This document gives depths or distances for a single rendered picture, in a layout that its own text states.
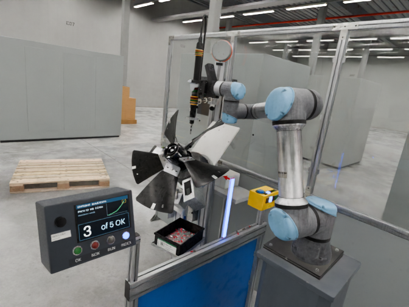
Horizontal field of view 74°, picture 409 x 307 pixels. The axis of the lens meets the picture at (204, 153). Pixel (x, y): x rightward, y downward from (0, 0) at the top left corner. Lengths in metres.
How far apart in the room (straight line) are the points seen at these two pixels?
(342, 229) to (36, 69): 6.17
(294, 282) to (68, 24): 13.50
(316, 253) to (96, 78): 6.50
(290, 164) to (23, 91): 6.17
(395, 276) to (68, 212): 1.67
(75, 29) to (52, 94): 7.49
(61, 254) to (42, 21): 13.04
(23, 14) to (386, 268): 13.33
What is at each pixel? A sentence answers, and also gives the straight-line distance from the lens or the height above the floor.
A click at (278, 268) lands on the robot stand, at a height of 0.99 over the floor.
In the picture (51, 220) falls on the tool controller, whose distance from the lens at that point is 0.86.
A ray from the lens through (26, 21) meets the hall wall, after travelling 13.57.
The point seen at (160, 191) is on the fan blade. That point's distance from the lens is 1.55.
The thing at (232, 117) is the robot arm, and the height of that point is 1.48.
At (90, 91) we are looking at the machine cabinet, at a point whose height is 1.14.
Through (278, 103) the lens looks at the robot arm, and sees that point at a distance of 0.96.
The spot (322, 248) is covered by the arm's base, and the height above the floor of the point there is 1.08.
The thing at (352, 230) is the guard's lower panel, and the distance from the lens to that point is 1.90.
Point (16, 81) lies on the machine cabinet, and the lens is 6.68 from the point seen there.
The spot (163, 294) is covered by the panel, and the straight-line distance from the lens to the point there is 1.35.
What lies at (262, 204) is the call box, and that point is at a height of 1.02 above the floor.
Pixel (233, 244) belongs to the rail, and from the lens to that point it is 1.52.
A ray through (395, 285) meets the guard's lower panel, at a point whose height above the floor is 0.68.
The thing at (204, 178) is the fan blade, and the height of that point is 1.15.
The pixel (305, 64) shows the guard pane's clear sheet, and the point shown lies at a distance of 1.95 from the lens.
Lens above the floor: 1.62
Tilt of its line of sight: 14 degrees down
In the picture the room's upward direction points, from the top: 7 degrees clockwise
